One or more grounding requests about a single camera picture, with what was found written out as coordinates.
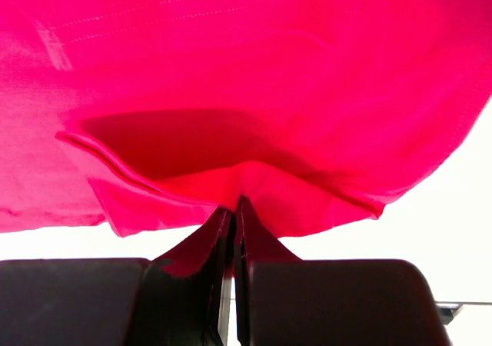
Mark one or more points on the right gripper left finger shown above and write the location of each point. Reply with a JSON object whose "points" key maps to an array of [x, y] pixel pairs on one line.
{"points": [[179, 298]]}

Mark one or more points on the crimson t shirt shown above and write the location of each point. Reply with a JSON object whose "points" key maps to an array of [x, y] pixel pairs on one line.
{"points": [[151, 114]]}

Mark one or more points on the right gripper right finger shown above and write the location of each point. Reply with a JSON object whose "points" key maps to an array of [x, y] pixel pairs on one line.
{"points": [[282, 299]]}

